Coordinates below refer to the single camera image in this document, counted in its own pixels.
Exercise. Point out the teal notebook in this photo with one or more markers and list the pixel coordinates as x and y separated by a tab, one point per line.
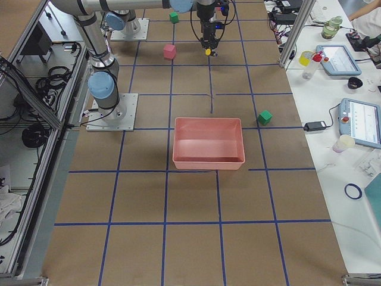
373	195

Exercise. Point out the clear bottle red cap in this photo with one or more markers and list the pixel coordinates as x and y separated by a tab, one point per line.
313	64

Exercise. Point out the black power brick right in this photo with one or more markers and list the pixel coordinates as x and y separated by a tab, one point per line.
314	126

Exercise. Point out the teach pendant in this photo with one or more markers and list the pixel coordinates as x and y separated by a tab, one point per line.
361	121
340	61

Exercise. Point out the yellow tape roll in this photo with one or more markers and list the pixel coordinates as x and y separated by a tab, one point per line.
305	58

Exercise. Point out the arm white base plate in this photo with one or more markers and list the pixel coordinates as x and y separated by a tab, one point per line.
122	117
136	30

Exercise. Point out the person in beige clothes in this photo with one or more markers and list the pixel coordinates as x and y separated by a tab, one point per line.
366	20

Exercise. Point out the teach pendant near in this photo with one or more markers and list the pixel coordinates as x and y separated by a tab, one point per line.
361	121

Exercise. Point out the green cube at table edge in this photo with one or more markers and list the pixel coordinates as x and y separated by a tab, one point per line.
264	117

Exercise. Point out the translucent plastic cup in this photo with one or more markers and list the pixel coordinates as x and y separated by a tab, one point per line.
343	143

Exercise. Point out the pink cube centre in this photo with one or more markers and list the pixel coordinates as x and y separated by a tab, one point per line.
169	52

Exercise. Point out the aluminium frame post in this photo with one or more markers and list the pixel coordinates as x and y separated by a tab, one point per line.
301	19

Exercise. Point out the green cube near gripper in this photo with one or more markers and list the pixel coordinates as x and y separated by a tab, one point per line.
174	17

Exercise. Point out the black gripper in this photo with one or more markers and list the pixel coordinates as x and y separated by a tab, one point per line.
204	12
207	28

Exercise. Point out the green water bottle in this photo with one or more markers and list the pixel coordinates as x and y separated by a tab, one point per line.
331	27

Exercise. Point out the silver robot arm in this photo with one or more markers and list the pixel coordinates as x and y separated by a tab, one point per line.
117	19
84	15

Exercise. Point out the white crumpled cloth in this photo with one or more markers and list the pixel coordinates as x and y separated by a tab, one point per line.
10	202

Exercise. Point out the pink plastic bin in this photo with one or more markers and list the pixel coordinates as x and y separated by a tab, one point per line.
208	143

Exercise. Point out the teach pendant far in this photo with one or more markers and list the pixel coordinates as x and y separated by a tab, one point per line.
340	61

